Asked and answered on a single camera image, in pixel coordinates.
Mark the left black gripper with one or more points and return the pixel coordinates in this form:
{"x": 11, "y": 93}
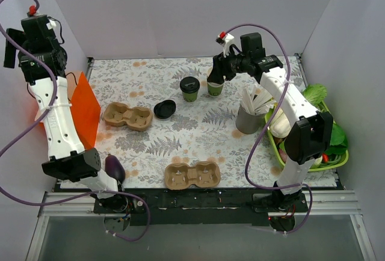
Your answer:
{"x": 9, "y": 49}

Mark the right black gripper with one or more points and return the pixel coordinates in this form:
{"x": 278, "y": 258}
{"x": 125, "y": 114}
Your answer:
{"x": 219, "y": 66}

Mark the black plastic cup lid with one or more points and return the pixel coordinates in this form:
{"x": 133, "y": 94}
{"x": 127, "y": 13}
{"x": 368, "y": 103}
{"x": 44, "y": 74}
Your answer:
{"x": 189, "y": 85}

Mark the green paper cup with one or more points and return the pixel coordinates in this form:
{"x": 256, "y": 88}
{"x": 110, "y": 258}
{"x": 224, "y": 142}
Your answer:
{"x": 190, "y": 95}

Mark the orange paper bag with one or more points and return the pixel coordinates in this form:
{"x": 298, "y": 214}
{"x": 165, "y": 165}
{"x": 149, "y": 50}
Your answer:
{"x": 85, "y": 113}

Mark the brown cardboard cup carrier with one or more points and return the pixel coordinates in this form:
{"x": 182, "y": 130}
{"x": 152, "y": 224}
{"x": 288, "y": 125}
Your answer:
{"x": 180, "y": 176}

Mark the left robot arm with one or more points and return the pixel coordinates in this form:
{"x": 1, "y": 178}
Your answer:
{"x": 43, "y": 63}

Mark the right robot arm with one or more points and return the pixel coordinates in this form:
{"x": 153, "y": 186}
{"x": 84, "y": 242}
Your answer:
{"x": 272, "y": 75}

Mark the stack of paper cups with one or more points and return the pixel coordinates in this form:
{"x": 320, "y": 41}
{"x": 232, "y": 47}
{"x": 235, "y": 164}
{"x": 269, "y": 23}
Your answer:
{"x": 214, "y": 89}

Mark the white wrapped straws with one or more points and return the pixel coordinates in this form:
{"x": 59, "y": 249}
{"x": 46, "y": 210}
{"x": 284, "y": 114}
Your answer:
{"x": 258, "y": 101}

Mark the grey straw holder cup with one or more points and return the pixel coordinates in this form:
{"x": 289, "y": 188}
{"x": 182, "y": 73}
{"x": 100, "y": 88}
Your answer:
{"x": 247, "y": 123}

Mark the floral tablecloth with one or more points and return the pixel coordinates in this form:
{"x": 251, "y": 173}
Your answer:
{"x": 203, "y": 130}

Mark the white radish toy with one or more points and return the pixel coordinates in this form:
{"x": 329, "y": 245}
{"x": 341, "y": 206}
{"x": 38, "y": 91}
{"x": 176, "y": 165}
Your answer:
{"x": 280, "y": 125}

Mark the napa cabbage toy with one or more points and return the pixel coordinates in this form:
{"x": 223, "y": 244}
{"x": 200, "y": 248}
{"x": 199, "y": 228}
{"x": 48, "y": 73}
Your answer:
{"x": 315, "y": 93}

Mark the pink sweet potato toy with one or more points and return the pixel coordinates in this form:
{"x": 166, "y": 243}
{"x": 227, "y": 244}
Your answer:
{"x": 283, "y": 155}

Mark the green plastic basket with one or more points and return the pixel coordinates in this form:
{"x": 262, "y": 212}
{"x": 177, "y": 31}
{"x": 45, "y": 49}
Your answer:
{"x": 331, "y": 161}

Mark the purple eggplant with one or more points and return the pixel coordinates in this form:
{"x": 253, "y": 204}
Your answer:
{"x": 114, "y": 168}

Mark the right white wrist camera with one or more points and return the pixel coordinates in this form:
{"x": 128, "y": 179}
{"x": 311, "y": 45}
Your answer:
{"x": 225, "y": 40}

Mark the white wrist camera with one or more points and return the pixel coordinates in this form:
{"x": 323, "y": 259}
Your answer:
{"x": 225, "y": 40}
{"x": 52, "y": 24}

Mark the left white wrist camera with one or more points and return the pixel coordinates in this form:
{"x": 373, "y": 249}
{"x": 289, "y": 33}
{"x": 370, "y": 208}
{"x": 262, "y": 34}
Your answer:
{"x": 52, "y": 24}

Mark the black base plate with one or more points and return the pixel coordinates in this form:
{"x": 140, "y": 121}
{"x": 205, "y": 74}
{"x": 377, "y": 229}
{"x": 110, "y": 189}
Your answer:
{"x": 214, "y": 206}

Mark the aluminium frame rail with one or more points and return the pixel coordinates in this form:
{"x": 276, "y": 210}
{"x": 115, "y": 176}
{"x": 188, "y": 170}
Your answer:
{"x": 70, "y": 203}

